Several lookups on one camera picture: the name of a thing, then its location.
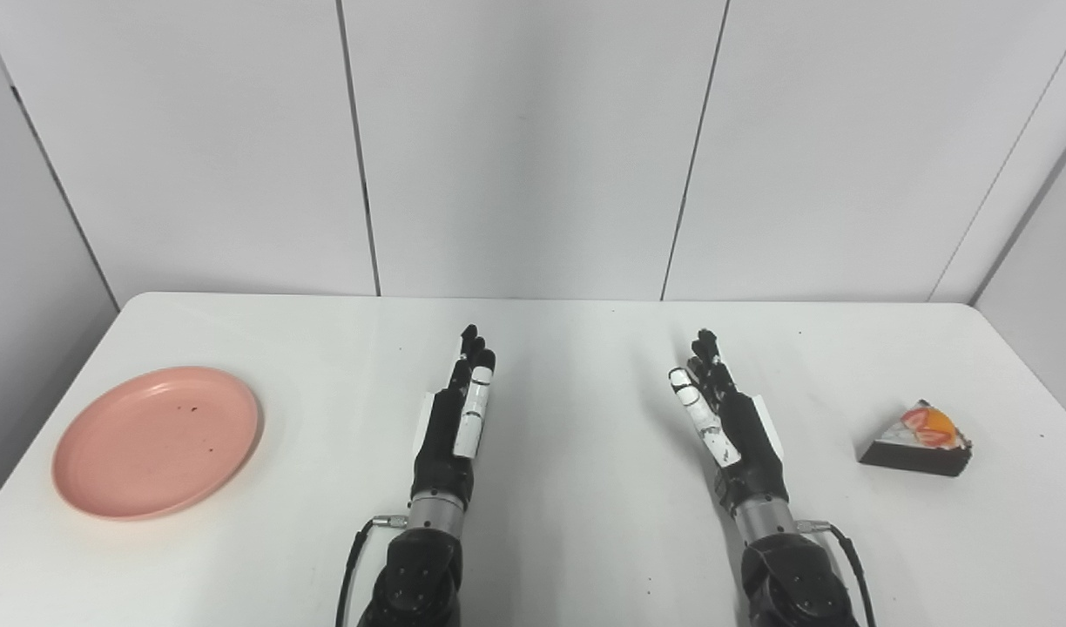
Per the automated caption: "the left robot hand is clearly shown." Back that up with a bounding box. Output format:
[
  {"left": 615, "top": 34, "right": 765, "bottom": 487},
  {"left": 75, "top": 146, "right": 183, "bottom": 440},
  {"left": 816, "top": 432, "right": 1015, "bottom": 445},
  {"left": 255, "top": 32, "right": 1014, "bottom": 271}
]
[{"left": 410, "top": 324, "right": 497, "bottom": 511}]

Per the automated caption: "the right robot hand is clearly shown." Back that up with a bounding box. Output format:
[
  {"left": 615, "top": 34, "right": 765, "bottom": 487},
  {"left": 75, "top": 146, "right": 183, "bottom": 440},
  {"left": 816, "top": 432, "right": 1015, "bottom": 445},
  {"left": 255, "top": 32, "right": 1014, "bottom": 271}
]
[{"left": 668, "top": 327, "right": 790, "bottom": 515}]

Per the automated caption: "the cake slice with fruit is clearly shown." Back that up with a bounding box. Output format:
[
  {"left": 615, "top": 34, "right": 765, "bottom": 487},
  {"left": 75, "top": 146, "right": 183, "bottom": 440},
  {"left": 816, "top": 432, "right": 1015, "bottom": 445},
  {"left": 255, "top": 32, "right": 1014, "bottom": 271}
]
[{"left": 858, "top": 400, "right": 975, "bottom": 478}]

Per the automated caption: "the pink round plate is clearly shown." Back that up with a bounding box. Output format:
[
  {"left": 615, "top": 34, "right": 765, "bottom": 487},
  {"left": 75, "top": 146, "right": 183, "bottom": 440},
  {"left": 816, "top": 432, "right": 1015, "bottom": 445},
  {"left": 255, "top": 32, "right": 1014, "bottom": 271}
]
[{"left": 51, "top": 366, "right": 263, "bottom": 522}]

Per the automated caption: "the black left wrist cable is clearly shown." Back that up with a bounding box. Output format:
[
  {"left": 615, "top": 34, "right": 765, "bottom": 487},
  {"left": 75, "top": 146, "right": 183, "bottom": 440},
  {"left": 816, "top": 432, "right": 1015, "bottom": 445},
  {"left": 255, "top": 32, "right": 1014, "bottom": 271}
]
[{"left": 335, "top": 515, "right": 409, "bottom": 627}]

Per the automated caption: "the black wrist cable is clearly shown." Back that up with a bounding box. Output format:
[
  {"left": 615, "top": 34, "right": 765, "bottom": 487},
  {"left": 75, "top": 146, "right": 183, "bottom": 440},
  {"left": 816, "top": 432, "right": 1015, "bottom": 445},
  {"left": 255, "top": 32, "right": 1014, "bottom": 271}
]
[
  {"left": 335, "top": 515, "right": 409, "bottom": 627},
  {"left": 796, "top": 519, "right": 877, "bottom": 627}
]

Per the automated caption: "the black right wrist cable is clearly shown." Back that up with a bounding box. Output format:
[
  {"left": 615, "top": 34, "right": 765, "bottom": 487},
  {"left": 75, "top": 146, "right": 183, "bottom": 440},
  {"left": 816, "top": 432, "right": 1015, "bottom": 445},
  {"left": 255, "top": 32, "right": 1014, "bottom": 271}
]
[{"left": 796, "top": 519, "right": 877, "bottom": 627}]

